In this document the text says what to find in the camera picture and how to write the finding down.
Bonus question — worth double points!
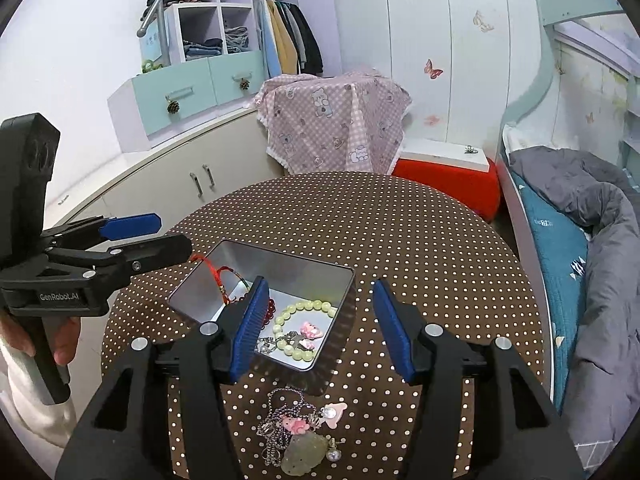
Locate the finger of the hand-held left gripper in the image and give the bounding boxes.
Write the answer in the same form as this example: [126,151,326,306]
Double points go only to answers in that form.
[39,213,162,256]
[45,234,193,292]

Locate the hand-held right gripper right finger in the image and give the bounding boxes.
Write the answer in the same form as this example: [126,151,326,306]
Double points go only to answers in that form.
[372,279,584,480]

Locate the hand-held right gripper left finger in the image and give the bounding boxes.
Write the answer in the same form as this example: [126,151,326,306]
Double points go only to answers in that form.
[60,276,271,480]

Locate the red string bracelet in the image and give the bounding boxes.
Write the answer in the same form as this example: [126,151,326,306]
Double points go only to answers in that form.
[192,255,251,307]

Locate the pink charm keychain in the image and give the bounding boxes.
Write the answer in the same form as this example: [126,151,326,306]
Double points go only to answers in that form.
[255,322,325,357]

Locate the green bead bracelet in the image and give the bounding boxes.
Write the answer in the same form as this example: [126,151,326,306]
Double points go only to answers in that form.
[272,299,337,364]

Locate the metal tin box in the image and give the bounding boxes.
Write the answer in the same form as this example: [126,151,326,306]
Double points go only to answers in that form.
[167,239,357,396]

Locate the silver chain pink heart pendant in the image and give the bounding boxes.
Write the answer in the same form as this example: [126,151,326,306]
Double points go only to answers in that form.
[256,387,350,466]

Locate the person's left forearm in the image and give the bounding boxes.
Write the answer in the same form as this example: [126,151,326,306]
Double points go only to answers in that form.
[0,345,77,450]

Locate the person's left hand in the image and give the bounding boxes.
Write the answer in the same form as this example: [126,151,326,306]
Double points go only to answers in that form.
[0,307,82,367]

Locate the white low cabinet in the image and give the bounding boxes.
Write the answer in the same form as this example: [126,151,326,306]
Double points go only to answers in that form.
[50,105,286,242]

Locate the round brown polka-dot table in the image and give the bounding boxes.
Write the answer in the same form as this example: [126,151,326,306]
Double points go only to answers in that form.
[100,171,546,480]

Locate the teal drawer unit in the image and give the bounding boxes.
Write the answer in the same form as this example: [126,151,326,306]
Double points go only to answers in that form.
[106,50,266,153]

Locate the red storage box white lid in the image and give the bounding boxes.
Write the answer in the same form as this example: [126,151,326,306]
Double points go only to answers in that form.
[391,138,501,222]

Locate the blue bed sheet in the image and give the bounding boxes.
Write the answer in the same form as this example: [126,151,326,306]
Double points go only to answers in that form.
[510,172,592,401]

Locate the folded blue jeans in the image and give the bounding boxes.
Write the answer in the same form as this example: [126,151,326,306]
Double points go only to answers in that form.
[182,39,223,61]

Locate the folded grey clothes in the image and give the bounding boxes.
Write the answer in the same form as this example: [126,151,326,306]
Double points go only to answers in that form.
[224,26,250,54]

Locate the pink bear print cloth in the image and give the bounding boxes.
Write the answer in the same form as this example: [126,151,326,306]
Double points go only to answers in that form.
[254,66,415,177]

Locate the grey duvet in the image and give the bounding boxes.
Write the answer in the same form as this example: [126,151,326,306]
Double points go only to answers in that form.
[507,146,640,461]

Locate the row of hanging clothes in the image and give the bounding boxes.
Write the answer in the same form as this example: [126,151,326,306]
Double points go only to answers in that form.
[252,0,325,78]

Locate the white wardrobe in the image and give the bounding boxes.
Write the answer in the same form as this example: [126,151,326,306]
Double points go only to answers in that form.
[327,0,546,161]

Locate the teal bunk bed frame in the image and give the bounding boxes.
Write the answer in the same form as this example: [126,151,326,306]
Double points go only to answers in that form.
[497,0,640,406]

